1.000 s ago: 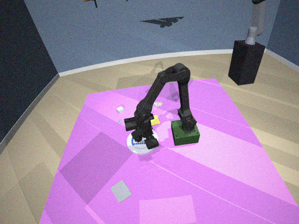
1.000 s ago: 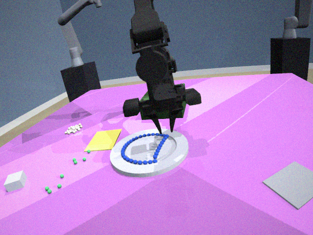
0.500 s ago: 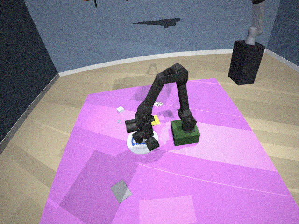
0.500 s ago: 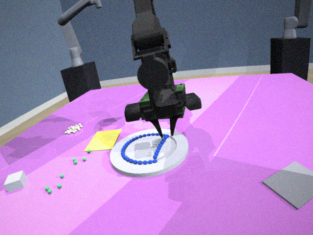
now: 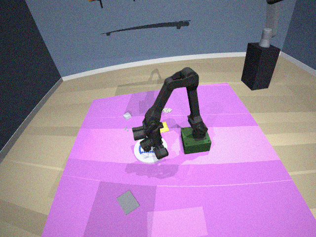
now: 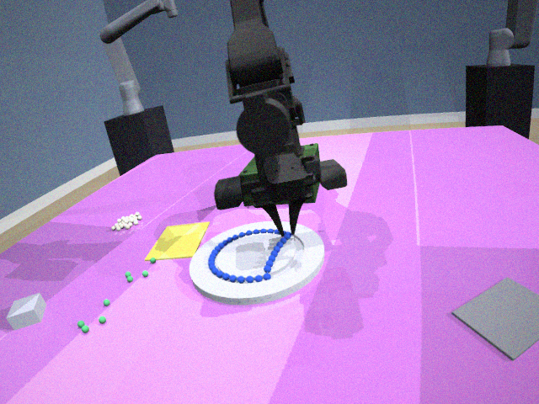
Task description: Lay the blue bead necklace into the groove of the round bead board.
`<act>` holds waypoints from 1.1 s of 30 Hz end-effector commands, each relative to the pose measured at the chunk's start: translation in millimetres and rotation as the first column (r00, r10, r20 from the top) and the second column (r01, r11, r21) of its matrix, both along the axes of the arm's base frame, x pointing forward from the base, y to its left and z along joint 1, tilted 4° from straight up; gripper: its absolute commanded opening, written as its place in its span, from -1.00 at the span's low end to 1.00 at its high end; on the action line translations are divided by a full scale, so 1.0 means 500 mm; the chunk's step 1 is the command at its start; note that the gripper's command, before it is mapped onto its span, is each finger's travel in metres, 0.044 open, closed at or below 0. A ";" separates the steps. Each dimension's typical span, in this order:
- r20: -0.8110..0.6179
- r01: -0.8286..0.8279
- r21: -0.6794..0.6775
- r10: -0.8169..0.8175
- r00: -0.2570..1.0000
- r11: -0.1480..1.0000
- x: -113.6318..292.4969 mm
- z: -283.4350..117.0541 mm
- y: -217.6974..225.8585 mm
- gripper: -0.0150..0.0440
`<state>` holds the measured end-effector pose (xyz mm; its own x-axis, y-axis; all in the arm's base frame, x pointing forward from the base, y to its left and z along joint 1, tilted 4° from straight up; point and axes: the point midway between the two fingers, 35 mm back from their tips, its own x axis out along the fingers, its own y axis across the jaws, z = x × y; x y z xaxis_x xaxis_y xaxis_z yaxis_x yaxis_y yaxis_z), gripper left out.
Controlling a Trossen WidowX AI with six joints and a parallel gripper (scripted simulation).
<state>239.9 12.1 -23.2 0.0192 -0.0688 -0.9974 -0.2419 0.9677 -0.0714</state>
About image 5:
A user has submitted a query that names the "yellow flat sheet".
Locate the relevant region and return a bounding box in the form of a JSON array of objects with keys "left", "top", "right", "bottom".
[{"left": 160, "top": 122, "right": 169, "bottom": 133}]

